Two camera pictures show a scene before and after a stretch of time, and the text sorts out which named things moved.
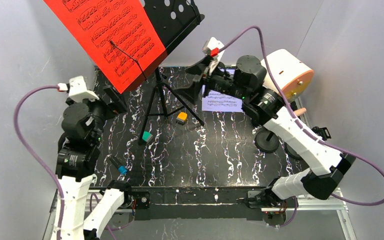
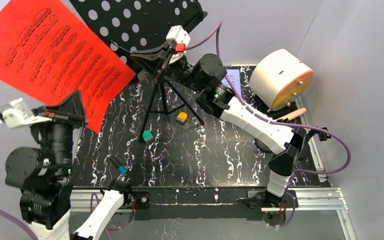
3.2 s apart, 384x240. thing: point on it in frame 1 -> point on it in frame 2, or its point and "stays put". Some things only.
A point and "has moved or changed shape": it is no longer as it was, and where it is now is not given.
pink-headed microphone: [300, 111] stays put
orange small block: [182, 116] stays put
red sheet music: [119, 34] -> [43, 48]
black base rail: [182, 203] stays put
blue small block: [122, 169] stays put
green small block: [147, 136] stays put
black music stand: [172, 19] has moved or changed shape
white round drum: [293, 75] stays put
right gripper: [202, 81] -> [160, 64]
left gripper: [111, 100] -> [64, 117]
